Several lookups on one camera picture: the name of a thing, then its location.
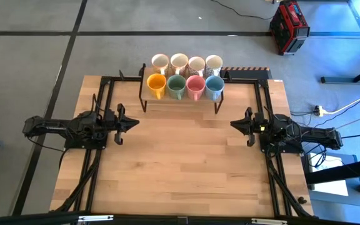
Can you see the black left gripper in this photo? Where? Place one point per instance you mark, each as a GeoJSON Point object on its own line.
{"type": "Point", "coordinates": [117, 125]}

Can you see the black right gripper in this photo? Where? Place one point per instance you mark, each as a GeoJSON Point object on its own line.
{"type": "Point", "coordinates": [258, 126]}

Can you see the light blue mug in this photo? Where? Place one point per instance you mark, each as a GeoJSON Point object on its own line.
{"type": "Point", "coordinates": [214, 85]}

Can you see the green mug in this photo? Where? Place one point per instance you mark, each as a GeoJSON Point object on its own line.
{"type": "Point", "coordinates": [176, 85]}

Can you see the pink mug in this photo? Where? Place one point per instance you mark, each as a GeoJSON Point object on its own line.
{"type": "Point", "coordinates": [195, 85]}

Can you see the yellow circle patterned mug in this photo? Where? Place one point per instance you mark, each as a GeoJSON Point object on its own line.
{"type": "Point", "coordinates": [160, 62]}

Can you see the blue geometric patterned mug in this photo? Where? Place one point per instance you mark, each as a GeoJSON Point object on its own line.
{"type": "Point", "coordinates": [214, 63]}

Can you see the yellow diamond patterned mug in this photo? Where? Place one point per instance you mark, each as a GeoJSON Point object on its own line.
{"type": "Point", "coordinates": [196, 64]}

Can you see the orange floral patterned mug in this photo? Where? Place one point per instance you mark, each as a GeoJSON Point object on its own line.
{"type": "Point", "coordinates": [179, 62]}

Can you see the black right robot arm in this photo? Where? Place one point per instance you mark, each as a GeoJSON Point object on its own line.
{"type": "Point", "coordinates": [308, 134]}

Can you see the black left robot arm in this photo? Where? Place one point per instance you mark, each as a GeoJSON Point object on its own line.
{"type": "Point", "coordinates": [73, 128]}

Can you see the wooden shelf with black legs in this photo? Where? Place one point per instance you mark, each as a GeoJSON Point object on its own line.
{"type": "Point", "coordinates": [180, 104]}

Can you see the white power strip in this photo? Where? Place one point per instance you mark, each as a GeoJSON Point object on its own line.
{"type": "Point", "coordinates": [318, 111]}

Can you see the white sheet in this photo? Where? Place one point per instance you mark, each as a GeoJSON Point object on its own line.
{"type": "Point", "coordinates": [330, 187]}

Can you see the black desk beam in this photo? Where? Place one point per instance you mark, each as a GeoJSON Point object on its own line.
{"type": "Point", "coordinates": [339, 172]}

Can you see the red and black toolbox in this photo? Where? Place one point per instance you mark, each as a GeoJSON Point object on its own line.
{"type": "Point", "coordinates": [287, 28]}

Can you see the black crossbar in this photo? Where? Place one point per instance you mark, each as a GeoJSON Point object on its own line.
{"type": "Point", "coordinates": [27, 220]}

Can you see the black metal table frame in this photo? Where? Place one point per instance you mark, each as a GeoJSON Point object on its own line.
{"type": "Point", "coordinates": [260, 97]}

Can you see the silver metal bracket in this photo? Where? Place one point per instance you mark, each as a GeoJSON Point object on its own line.
{"type": "Point", "coordinates": [95, 217]}
{"type": "Point", "coordinates": [269, 221]}

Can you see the grey metal desk frame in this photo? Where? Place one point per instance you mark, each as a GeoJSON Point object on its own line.
{"type": "Point", "coordinates": [336, 80]}

